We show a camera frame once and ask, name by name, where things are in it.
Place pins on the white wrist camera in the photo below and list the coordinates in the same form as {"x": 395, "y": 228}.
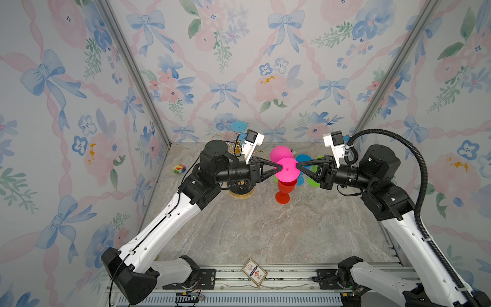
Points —
{"x": 251, "y": 141}
{"x": 335, "y": 141}

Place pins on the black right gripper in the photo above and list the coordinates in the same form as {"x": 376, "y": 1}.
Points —
{"x": 327, "y": 174}

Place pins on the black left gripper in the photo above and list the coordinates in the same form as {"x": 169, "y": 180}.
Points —
{"x": 254, "y": 169}

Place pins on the pink wine glass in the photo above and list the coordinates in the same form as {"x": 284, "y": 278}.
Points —
{"x": 283, "y": 156}

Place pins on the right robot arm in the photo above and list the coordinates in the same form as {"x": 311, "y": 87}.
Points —
{"x": 439, "y": 284}

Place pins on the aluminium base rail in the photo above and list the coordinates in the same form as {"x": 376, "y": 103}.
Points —
{"x": 284, "y": 285}

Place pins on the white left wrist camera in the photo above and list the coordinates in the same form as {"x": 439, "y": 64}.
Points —
{"x": 251, "y": 141}

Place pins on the gold wine glass rack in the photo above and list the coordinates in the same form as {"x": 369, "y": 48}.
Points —
{"x": 240, "y": 189}

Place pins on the blue wine glass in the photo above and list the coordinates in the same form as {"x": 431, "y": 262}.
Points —
{"x": 301, "y": 158}

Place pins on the red wine glass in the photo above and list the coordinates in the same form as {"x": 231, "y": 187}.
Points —
{"x": 285, "y": 188}

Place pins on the diamond label card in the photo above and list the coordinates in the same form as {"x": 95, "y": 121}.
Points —
{"x": 254, "y": 272}

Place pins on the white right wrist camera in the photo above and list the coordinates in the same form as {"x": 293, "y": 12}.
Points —
{"x": 335, "y": 141}

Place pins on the teal wine glass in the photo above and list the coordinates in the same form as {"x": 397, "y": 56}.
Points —
{"x": 241, "y": 129}

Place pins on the rainbow flower plush toy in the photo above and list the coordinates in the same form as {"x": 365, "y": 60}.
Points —
{"x": 179, "y": 169}

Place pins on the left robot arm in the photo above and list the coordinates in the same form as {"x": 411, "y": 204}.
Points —
{"x": 132, "y": 267}

